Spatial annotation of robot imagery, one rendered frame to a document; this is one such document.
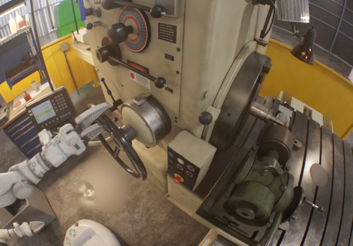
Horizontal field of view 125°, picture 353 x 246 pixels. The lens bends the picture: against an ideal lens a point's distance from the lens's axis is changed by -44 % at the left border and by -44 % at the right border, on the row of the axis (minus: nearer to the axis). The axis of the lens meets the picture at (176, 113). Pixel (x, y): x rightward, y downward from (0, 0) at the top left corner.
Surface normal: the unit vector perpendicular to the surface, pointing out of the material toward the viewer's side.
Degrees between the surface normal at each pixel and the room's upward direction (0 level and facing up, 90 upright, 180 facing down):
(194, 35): 90
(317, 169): 0
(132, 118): 60
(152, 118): 42
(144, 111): 24
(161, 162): 0
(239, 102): 55
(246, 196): 32
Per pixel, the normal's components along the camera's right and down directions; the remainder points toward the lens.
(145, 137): -0.16, 0.64
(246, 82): -0.37, -0.22
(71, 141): 0.77, 0.52
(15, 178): 0.53, -0.78
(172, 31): -0.63, 0.53
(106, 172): 0.03, -0.71
